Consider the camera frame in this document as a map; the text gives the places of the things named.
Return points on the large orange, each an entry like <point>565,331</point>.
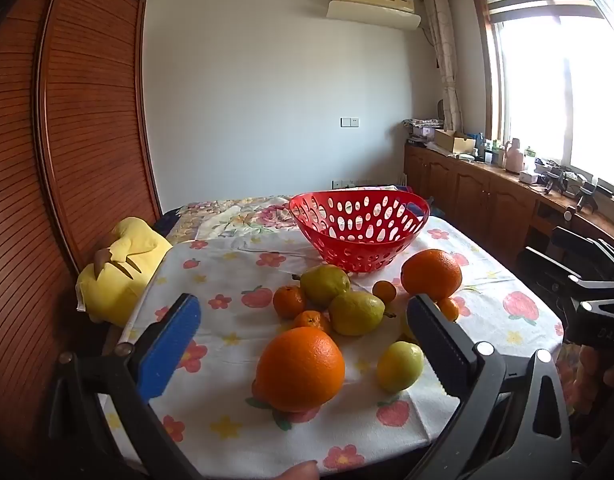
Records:
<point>299,367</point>
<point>431,274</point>

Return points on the patterned beige curtain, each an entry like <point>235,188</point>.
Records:
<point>444,60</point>

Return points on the wooden louvred wardrobe door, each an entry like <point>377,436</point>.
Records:
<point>12,160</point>
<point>92,110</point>

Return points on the red perforated plastic basket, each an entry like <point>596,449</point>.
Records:
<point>317,242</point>

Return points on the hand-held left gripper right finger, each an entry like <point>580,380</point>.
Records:
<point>432,335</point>

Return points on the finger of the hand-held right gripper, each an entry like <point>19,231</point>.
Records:
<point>587,246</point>
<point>552,265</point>

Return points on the yellow-green pear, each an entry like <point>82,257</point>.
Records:
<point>324,285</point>
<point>354,312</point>

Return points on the small tangerine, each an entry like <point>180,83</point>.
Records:
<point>288,302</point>
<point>311,320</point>
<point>449,309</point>
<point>384,291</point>

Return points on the floral quilt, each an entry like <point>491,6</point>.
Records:
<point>227,220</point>

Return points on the small white box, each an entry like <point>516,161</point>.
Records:
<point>528,177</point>

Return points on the folded floral cloth pile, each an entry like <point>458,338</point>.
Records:
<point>422,123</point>

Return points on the wooden framed window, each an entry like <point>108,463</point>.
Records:
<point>562,85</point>

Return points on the small black tripod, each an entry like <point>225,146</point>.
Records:
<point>587,196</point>
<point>556,180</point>

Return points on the person's right hand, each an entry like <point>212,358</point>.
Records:
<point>604,380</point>

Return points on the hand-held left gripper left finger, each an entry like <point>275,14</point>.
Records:
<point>169,345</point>

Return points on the yellow plush toy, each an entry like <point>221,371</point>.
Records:
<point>132,240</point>

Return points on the wooden cabinet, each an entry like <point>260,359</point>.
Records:
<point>467,185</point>

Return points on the white fruit-print tablecloth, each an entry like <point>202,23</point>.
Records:
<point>227,280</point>

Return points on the open cardboard box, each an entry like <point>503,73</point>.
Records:
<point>454,142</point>

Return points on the blue plush toy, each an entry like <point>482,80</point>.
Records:
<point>435,210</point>

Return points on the wall socket strip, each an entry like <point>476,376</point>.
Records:
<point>349,184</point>

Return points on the pink jug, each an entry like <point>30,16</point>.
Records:
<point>513,157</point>

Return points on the person's left hand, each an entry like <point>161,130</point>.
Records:
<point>299,471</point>

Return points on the white wall switch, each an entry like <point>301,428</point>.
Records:
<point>350,122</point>

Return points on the green apple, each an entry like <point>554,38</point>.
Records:
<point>398,367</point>

